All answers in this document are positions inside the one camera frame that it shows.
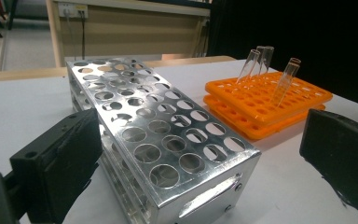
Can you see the white wall socket strip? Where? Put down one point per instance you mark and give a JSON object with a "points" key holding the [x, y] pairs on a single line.
{"points": [[73, 9]]}

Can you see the silver metal test tube rack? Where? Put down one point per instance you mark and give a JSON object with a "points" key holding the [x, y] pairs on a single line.
{"points": [[164, 217]]}

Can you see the orange plastic test tube rack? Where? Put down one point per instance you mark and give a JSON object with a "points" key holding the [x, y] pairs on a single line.
{"points": [[262, 132]]}

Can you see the dark stand legs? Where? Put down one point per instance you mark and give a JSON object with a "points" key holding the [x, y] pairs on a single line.
{"points": [[12, 14]]}

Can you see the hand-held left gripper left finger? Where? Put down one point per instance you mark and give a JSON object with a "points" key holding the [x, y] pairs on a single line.
{"points": [[56, 168]]}

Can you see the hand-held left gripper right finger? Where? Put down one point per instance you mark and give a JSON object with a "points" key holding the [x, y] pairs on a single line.
{"points": [[345, 155]]}

